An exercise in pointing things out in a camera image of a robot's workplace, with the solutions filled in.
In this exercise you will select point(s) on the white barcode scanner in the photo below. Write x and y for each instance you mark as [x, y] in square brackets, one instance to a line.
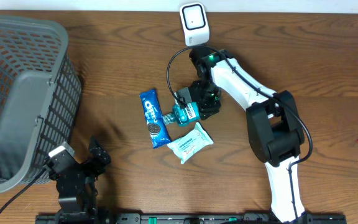
[194, 23]

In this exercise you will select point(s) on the blue Oreo cookie pack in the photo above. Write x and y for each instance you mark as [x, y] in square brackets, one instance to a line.
[154, 119]

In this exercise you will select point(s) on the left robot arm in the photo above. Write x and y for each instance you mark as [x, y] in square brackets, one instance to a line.
[75, 183]

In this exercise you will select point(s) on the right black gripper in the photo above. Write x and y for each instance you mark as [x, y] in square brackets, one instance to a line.
[208, 107]

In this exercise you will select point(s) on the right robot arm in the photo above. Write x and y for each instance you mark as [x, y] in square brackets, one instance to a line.
[275, 130]

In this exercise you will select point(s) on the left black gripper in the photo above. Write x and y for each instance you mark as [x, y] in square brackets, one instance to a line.
[98, 167]

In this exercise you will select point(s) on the grey plastic mesh basket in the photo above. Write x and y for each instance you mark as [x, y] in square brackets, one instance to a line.
[39, 97]

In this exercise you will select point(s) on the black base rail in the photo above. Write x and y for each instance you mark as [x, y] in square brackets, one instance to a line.
[135, 218]

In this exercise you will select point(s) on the teal Listerine mouthwash bottle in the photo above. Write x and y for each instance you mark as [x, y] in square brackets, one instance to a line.
[182, 116]

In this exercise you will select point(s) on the mint green wipes pack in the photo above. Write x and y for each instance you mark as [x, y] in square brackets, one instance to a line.
[187, 146]

